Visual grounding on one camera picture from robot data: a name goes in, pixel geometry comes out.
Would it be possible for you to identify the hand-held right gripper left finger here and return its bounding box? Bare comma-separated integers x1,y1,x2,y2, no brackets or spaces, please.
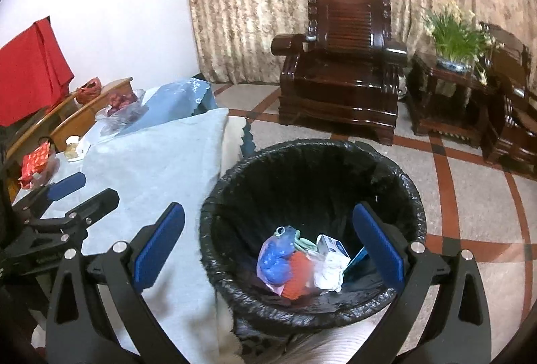
45,202,187,364

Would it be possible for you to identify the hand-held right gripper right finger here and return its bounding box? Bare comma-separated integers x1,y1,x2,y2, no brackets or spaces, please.
351,202,492,364

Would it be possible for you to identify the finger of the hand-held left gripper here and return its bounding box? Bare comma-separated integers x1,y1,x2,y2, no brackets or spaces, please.
25,188,120,249
12,172,87,219

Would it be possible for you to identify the white medicine box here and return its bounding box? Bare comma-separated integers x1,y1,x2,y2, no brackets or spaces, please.
316,234,345,258

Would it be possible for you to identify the white tissue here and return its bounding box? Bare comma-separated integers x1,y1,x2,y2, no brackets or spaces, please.
314,251,351,293

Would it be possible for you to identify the light green face mask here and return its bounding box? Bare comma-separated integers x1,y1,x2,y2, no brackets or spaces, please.
294,227,320,251

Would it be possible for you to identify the trash bin with black liner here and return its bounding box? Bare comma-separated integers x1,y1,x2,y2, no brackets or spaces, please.
199,139,428,337

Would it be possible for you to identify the blue plastic bag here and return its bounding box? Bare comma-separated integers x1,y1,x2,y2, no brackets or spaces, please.
257,225,296,298

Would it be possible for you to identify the red patterned packet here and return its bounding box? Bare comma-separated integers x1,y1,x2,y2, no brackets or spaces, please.
19,142,55,189

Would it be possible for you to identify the light grey tablecloth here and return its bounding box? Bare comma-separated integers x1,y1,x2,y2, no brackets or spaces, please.
40,108,229,364

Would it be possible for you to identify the small red bag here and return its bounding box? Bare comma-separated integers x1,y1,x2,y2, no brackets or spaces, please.
75,77,102,105

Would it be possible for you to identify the glass fruit bowl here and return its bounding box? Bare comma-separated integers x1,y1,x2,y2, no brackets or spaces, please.
96,89,145,136

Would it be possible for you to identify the person's striped trouser leg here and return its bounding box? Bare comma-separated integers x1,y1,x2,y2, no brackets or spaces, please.
268,324,378,364

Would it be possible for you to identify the red cloth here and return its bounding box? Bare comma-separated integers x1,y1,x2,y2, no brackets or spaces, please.
0,16,75,127

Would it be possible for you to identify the dark wooden side table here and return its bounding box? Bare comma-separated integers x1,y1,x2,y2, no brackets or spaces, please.
406,51,500,149

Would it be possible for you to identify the dark wooden armchair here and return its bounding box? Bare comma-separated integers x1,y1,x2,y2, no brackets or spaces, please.
271,0,408,146
478,22,537,180

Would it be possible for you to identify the potted flowering plant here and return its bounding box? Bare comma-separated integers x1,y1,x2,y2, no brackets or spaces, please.
422,1,504,86

